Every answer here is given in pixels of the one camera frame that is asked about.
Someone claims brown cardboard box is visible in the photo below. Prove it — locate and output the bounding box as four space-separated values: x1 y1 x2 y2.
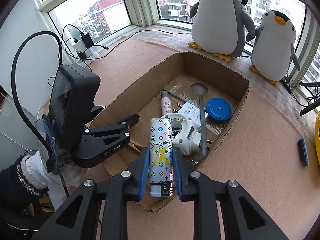
91 52 249 171

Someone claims large grey penguin plush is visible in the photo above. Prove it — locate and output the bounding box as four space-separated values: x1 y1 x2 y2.
188 0 255 62

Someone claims black tripod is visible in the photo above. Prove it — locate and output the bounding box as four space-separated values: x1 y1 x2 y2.
300 82 320 116

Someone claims white round device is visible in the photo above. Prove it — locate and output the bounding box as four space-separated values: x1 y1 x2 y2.
163 113 201 156

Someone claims black remote control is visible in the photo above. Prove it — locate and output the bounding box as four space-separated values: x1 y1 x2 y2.
281 77 292 94

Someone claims yellow fruit bowl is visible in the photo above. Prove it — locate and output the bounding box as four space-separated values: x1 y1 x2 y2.
315 112 320 153

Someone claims small grey penguin plush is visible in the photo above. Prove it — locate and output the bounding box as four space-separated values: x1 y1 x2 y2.
246 10 300 86

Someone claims white power adapter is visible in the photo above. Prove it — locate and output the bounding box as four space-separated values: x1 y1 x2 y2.
178 102 201 126

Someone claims white patterned lighter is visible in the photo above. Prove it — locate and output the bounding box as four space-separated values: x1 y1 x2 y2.
149 116 174 198

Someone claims black camera box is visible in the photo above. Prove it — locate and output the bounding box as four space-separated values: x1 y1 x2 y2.
48 64 100 152

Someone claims pink cosmetic bottle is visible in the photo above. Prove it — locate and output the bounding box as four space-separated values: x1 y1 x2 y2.
161 90 172 115

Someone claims white gloved left hand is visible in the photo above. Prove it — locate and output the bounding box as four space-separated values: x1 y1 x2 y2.
21 151 86 210

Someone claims black charger plug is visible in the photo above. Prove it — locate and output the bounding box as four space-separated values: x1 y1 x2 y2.
81 33 94 48

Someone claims blue plastic bracket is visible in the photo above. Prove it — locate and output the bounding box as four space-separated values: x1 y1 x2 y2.
297 137 309 167

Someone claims wooden clothespin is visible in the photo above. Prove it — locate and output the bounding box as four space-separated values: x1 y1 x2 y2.
128 139 143 154

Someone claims blue tape measure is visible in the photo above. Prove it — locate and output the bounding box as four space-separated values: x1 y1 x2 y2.
206 98 232 122

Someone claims white power strip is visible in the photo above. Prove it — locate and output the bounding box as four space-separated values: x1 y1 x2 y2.
73 40 100 60

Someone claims black cable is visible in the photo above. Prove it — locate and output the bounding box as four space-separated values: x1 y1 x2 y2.
11 23 192 198

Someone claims dark sleeve forearm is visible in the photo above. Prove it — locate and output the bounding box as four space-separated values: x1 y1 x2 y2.
1 154 48 239

